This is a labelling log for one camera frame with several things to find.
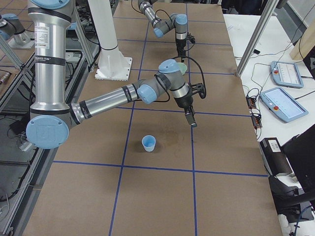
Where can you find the wooden board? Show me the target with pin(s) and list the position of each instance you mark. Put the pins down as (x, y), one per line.
(305, 44)

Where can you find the light blue plastic cup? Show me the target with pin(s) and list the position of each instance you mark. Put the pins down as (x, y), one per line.
(148, 143)

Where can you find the near teach pendant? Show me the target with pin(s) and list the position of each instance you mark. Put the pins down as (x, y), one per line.
(283, 105)

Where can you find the light green ceramic bowl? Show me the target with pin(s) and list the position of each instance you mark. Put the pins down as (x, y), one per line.
(183, 67)

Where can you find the black monitor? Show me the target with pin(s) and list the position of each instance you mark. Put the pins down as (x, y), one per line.
(300, 151)

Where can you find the black box with label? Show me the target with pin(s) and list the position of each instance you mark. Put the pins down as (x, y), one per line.
(274, 159)

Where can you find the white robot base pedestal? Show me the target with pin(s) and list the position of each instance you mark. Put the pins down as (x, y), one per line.
(112, 65)

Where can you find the black monitor stand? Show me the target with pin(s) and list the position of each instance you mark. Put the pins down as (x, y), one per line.
(290, 200)

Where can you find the teach pendant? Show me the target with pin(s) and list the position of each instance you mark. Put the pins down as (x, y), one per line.
(286, 74)
(283, 105)

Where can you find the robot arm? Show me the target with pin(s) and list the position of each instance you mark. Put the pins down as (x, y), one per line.
(178, 22)
(51, 117)

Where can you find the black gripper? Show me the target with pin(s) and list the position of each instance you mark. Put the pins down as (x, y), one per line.
(180, 44)
(185, 101)

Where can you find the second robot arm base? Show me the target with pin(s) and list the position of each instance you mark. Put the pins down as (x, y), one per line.
(12, 30)

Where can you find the aluminium frame post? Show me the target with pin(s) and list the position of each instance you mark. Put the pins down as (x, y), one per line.
(259, 29)

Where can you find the far teach pendant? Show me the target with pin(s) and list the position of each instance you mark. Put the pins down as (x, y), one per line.
(286, 74)

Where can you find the aluminium frame rack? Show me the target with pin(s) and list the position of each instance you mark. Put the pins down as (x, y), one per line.
(19, 159)

